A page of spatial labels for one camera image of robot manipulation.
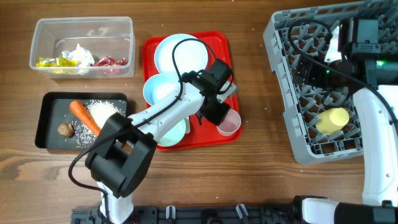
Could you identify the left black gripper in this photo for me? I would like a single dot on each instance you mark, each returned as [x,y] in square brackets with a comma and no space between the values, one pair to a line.
[219,114]

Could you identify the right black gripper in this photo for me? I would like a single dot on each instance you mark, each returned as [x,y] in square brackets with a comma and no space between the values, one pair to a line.
[312,75]

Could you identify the yellow plastic cup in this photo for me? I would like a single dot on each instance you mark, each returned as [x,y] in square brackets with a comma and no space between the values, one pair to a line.
[332,121]

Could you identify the pink plastic cup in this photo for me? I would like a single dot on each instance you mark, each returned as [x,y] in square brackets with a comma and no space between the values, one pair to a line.
[231,123]

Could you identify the green bowl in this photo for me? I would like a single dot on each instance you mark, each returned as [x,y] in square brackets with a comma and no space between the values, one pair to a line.
[174,136]

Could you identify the white rice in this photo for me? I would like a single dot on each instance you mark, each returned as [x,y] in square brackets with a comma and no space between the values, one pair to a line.
[100,111]

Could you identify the white tissue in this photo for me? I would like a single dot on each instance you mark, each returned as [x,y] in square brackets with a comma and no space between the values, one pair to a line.
[82,58]

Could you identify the orange carrot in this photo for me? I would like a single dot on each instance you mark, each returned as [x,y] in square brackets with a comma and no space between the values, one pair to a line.
[79,110]

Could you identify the brown nut shell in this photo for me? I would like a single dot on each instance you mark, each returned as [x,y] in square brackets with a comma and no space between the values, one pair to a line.
[66,129]

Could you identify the yellow candy wrapper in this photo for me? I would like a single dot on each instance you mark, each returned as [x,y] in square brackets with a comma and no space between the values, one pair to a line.
[60,63]

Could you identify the red snack wrapper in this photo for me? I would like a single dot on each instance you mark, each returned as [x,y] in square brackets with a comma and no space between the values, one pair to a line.
[110,62]

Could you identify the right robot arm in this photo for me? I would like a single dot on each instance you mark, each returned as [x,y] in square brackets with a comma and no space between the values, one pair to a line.
[372,82]

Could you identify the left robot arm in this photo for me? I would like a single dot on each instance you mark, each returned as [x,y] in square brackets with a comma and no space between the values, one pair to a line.
[121,155]

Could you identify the grey dishwasher rack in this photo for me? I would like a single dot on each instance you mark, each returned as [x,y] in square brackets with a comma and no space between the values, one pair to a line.
[302,102]

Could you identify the light blue bowl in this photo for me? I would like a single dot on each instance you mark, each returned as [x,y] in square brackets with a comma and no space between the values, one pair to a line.
[159,86]

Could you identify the red serving tray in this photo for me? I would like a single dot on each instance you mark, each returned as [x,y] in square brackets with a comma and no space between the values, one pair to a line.
[202,133]

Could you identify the white plastic spoon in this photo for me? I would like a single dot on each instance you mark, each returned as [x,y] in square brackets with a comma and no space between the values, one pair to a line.
[187,122]

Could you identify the clear plastic bin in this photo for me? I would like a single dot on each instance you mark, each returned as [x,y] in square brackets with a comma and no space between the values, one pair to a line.
[102,36]

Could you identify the black plastic tray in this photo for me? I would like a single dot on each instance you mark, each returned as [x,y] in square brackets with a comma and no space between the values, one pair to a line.
[55,111]

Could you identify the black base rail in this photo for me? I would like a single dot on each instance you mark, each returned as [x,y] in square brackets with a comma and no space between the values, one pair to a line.
[241,213]

